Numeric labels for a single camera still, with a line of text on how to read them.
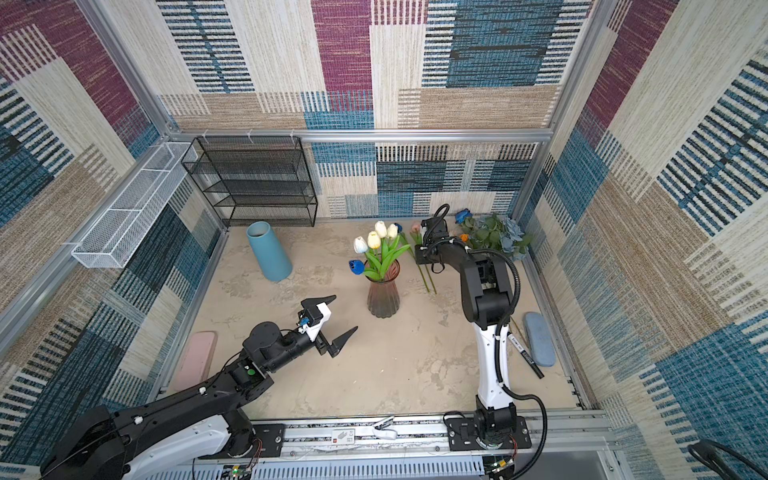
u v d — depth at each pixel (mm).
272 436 768
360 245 764
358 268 726
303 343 662
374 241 732
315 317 597
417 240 1136
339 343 672
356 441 743
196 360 838
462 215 1155
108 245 698
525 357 852
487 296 604
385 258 808
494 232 1021
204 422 535
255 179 1083
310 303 700
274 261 985
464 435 731
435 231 871
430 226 914
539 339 869
